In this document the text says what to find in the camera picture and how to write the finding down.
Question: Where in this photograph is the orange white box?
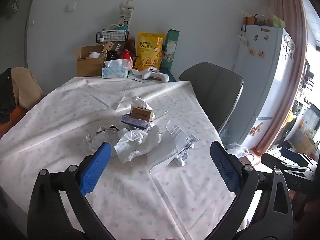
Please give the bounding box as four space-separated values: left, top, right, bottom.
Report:
237 152 262 168

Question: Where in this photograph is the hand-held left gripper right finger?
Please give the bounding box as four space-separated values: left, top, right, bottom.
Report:
200 140 294 240

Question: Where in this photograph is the black box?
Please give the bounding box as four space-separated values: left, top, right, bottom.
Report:
107 50 122 62

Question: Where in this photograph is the silver foil wrapper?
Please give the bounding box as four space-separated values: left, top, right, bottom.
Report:
175 134 199 167

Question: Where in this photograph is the large white tissue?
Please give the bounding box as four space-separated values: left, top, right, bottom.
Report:
114 125 163 165

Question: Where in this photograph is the white floral tablecloth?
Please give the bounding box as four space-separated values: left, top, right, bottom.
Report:
0 76 250 240

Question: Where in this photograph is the white dotted floor mat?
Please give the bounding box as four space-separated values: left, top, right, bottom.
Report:
266 147 320 170

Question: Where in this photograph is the blue white tissue box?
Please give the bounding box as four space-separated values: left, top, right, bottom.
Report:
102 59 129 78

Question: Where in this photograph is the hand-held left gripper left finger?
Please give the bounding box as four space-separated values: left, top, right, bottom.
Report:
27 141 115 240

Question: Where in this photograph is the beige cloth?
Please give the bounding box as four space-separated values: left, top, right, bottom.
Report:
11 67 45 110

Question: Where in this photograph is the white plastic mailer bag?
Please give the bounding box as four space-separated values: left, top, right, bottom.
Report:
149 120 190 175

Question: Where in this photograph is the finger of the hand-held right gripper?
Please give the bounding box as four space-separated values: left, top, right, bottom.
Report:
261 152 314 178
279 147 316 168

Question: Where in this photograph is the orange seat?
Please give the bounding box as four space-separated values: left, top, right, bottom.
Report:
0 106 28 139

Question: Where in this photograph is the white refrigerator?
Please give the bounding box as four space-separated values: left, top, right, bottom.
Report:
224 25 297 153

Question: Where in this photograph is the black cloth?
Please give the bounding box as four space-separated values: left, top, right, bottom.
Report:
0 68 17 124

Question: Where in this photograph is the small cardboard box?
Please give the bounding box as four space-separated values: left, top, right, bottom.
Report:
132 106 153 122

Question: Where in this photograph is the purple packet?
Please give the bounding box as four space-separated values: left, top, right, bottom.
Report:
121 114 155 130

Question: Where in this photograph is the black wire basket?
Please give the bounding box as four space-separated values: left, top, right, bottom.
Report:
96 29 130 43

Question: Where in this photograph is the clear plastic wrapper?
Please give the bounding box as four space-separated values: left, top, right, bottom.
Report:
86 126 120 155

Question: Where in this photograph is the open cardboard box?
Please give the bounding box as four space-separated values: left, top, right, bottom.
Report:
74 45 105 77

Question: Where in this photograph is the kitchen cardboard box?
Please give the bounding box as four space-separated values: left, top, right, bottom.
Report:
291 127 317 155

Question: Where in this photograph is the red white bottle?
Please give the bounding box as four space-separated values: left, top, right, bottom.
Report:
122 49 133 68

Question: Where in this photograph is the white handheld device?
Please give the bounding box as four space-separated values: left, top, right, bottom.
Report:
132 67 173 83

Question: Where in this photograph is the clear plastic bag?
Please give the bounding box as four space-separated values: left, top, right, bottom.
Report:
225 142 250 158

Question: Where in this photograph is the white printed paper bag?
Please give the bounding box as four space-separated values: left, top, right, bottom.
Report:
117 0 135 30

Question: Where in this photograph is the yellow snack bag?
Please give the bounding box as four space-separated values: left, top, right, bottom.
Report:
134 32 167 70

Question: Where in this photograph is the green packet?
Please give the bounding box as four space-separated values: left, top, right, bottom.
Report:
271 15 285 28

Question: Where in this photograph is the brown bag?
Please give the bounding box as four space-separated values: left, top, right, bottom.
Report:
125 39 137 57

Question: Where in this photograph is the small white paper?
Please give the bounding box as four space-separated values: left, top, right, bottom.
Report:
130 96 153 115

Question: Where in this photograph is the grey chair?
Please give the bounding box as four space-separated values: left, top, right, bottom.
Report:
179 62 244 133

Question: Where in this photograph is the tall green box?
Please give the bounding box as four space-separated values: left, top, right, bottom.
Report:
160 29 180 69

